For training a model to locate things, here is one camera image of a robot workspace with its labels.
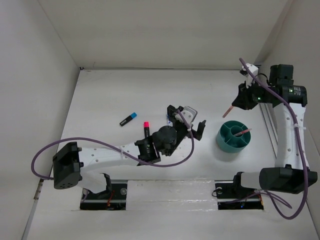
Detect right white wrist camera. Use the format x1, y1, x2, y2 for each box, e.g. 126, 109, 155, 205
239, 63, 259, 89

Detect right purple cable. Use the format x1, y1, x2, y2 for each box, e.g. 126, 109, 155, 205
238, 57, 310, 221

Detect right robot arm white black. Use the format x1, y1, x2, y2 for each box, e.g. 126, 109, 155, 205
231, 63, 318, 197

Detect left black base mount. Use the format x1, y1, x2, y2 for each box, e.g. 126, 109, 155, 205
79, 174, 128, 211

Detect blue capped black highlighter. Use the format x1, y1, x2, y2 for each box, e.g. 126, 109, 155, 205
119, 112, 137, 127

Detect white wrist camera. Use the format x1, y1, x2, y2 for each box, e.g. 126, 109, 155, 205
176, 106, 198, 126
239, 63, 259, 89

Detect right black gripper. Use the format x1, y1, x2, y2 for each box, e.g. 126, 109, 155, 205
232, 78, 273, 110

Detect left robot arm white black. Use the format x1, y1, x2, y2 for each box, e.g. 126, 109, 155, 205
52, 105, 206, 199

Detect small clear spray bottle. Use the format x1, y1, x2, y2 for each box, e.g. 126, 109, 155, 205
166, 115, 173, 127

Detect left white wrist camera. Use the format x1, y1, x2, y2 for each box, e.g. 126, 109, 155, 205
176, 106, 198, 126

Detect purple cable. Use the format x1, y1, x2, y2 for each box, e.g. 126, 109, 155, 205
238, 57, 310, 221
30, 113, 196, 181

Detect pink capped black highlighter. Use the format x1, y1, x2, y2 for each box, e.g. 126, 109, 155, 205
143, 121, 150, 138

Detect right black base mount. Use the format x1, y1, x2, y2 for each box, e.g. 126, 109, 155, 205
211, 172, 264, 210

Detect orange pen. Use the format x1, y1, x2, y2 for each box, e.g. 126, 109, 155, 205
222, 105, 234, 118

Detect teal round compartment organizer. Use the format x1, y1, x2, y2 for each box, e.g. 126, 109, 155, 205
216, 120, 251, 154

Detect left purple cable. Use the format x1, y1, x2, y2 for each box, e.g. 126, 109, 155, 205
30, 113, 196, 181

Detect red white pen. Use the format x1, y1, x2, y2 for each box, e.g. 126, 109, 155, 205
234, 128, 252, 137

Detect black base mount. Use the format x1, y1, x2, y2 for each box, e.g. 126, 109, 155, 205
79, 174, 128, 211
211, 172, 264, 210

